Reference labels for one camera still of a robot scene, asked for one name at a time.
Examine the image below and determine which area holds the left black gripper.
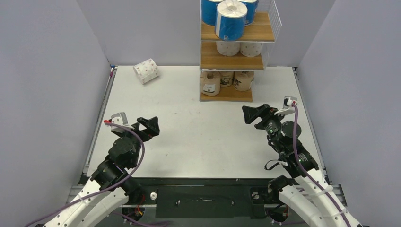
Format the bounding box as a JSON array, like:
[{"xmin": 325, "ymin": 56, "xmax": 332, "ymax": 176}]
[{"xmin": 117, "ymin": 116, "xmax": 159, "ymax": 167}]

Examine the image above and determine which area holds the brown roll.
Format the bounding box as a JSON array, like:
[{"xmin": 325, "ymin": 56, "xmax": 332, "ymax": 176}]
[
  {"xmin": 200, "ymin": 71, "xmax": 221, "ymax": 96},
  {"xmin": 219, "ymin": 71, "xmax": 235, "ymax": 87},
  {"xmin": 233, "ymin": 71, "xmax": 254, "ymax": 91}
]

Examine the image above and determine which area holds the white floral roll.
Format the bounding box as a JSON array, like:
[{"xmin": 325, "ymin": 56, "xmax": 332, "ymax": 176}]
[
  {"xmin": 216, "ymin": 41, "xmax": 240, "ymax": 56},
  {"xmin": 133, "ymin": 58, "xmax": 161, "ymax": 85},
  {"xmin": 240, "ymin": 42, "xmax": 263, "ymax": 57}
]

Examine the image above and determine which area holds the blue roll back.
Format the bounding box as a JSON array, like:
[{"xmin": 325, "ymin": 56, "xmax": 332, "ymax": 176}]
[{"xmin": 215, "ymin": 0, "xmax": 248, "ymax": 41}]

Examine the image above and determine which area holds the blue roll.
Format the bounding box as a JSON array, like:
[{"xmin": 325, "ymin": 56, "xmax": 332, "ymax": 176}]
[
  {"xmin": 201, "ymin": 0, "xmax": 223, "ymax": 26},
  {"xmin": 239, "ymin": 0, "xmax": 259, "ymax": 26},
  {"xmin": 215, "ymin": 0, "xmax": 248, "ymax": 41}
]

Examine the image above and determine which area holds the blue roll front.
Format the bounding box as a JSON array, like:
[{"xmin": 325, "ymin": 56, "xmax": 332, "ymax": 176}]
[{"xmin": 201, "ymin": 0, "xmax": 223, "ymax": 26}]

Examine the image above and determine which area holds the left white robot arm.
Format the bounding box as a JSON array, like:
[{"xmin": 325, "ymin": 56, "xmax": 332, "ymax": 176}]
[{"xmin": 44, "ymin": 116, "xmax": 160, "ymax": 227}]

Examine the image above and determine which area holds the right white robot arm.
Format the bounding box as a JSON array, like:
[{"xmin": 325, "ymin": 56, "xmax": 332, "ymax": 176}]
[{"xmin": 242, "ymin": 103, "xmax": 362, "ymax": 227}]

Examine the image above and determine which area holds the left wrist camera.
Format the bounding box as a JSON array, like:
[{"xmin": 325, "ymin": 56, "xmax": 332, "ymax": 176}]
[{"xmin": 103, "ymin": 112, "xmax": 132, "ymax": 132}]

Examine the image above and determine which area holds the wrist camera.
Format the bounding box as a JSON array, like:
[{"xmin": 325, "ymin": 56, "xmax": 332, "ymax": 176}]
[
  {"xmin": 103, "ymin": 112, "xmax": 132, "ymax": 132},
  {"xmin": 274, "ymin": 96, "xmax": 298, "ymax": 117}
]

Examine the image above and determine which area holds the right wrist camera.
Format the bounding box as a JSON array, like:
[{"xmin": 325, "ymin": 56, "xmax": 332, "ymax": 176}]
[{"xmin": 274, "ymin": 96, "xmax": 298, "ymax": 117}]

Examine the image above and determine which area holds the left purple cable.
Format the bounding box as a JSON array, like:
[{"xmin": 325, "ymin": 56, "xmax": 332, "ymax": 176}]
[{"xmin": 24, "ymin": 122, "xmax": 171, "ymax": 227}]

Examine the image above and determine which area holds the white wire wooden shelf rack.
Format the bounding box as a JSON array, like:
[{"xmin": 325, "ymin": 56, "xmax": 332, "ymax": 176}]
[{"xmin": 199, "ymin": 0, "xmax": 282, "ymax": 102}]

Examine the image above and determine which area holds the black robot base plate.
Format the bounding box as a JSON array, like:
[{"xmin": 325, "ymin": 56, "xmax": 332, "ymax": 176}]
[{"xmin": 78, "ymin": 175, "xmax": 298, "ymax": 220}]

